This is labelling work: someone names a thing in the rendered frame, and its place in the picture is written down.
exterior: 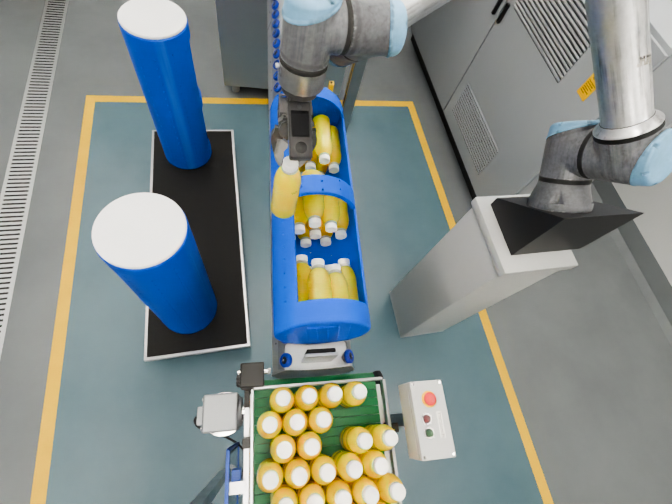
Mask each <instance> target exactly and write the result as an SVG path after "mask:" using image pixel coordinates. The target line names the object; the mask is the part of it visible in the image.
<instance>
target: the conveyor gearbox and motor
mask: <svg viewBox="0 0 672 504"><path fill-rule="evenodd" d="M202 401H203V406H202V407H198V408H197V416H196V417H195V418H194V420H193V422H194V424H195V426H196V427H197V428H199V429H200V431H201V432H202V433H203V434H207V433H209V434H212V435H215V436H220V437H223V438H226V439H228V440H230V441H232V442H233V443H236V441H235V440H233V439H232V438H230V437H228V436H227V435H230V434H232V433H233V432H235V431H236V430H239V428H240V426H242V422H243V420H244V403H243V397H240V395H239V394H238V393H237V392H234V393H232V392H221V393H218V394H209V395H205V396H204V397H203V398H202ZM196 419H197V421H196ZM201 426H202V427H201Z"/></svg>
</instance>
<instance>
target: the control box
mask: <svg viewBox="0 0 672 504"><path fill-rule="evenodd" d="M398 387H399V394H400V401H401V407H402V414H403V420H404V427H405V434H406V440H407V447H408V453H409V458H411V459H416V460H420V461H429V460H436V459H444V458H452V457H456V452H455V447H454V442H453V437H452V432H451V427H450V422H449V417H448V412H447V407H446V402H445V397H444V392H443V387H442V382H441V380H427V381H415V382H408V383H405V384H401V385H399V386H398ZM427 392H432V393H433V394H434V395H435V396H436V403H435V404H434V405H433V406H429V405H427V404H426V403H425V401H424V395H425V394H426V393H427ZM437 413H440V414H441V415H440V414H437ZM424 415H429V416H430V417H431V422H430V423H425V422H424V420H423V416H424ZM438 418H439V419H438ZM440 418H441V419H442V421H441V419H440ZM439 422H440V423H441V424H440V423H439ZM441 426H443V427H441ZM440 427H441V428H440ZM428 428H430V429H432V430H433V432H434V435H433V436H432V437H427V436H426V430H427V429H428ZM442 430H443V431H442ZM441 431H442V432H441ZM441 433H442V434H445V435H441ZM443 436H444V437H445V438H444V437H443ZM442 437H443V438H442Z"/></svg>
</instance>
